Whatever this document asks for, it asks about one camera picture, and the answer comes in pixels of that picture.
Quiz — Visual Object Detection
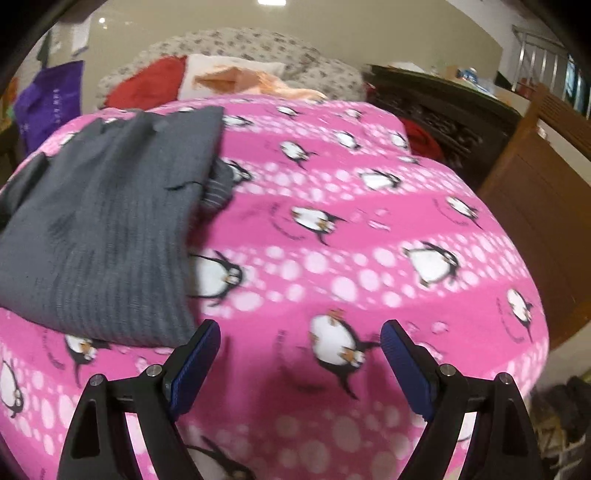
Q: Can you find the pink penguin print blanket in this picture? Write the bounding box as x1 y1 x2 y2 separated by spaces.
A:
0 95 550 480

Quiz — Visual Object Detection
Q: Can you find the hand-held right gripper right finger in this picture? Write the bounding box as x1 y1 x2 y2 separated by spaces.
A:
380 319 543 480

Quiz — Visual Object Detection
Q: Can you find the metal stair railing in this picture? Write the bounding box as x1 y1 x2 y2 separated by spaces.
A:
510 23 578 95

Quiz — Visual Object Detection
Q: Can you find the white orange pillow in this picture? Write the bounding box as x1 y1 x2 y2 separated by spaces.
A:
178 54 328 103

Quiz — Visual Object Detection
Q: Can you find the brown wooden bed frame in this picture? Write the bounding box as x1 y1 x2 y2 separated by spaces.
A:
475 82 591 354

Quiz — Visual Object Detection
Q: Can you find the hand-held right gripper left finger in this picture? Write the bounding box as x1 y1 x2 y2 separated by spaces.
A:
56 319 221 480

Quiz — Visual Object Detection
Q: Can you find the red cloth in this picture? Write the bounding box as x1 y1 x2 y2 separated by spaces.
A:
399 117 444 160

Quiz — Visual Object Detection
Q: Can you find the red pillow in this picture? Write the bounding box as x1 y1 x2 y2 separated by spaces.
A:
105 56 188 110

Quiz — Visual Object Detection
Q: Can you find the dark carved wooden cabinet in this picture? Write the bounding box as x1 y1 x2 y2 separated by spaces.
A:
362 65 525 185

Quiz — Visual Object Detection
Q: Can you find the purple tote bag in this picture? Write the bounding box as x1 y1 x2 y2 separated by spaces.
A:
13 60 86 155

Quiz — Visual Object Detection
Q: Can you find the pile of shoes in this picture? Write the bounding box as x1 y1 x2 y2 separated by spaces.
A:
526 376 591 467

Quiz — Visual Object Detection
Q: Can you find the grey striped sweater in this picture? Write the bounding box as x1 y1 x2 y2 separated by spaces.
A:
0 106 234 348

